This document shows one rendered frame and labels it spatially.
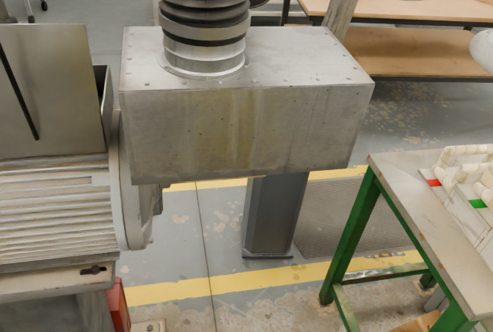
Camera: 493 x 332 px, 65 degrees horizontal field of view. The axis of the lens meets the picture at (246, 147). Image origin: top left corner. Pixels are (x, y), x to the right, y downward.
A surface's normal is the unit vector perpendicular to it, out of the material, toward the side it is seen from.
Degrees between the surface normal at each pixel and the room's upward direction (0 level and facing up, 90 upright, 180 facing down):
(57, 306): 90
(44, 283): 0
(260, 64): 0
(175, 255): 0
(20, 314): 90
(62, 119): 90
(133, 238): 93
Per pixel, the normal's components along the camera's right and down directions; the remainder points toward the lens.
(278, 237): 0.07, 0.64
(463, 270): 0.08, -0.76
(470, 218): -0.98, 0.05
